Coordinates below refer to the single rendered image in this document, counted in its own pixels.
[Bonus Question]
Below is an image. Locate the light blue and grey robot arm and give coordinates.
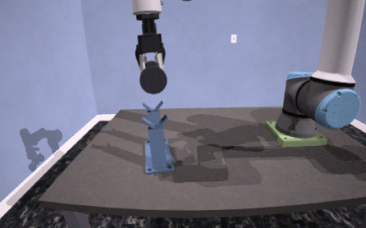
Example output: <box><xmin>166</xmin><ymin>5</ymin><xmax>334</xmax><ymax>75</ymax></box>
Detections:
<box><xmin>131</xmin><ymin>0</ymin><xmax>365</xmax><ymax>139</ymax></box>

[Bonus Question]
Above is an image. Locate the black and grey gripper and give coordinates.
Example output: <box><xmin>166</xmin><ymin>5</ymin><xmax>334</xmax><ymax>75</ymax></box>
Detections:
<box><xmin>135</xmin><ymin>13</ymin><xmax>166</xmax><ymax>72</ymax></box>

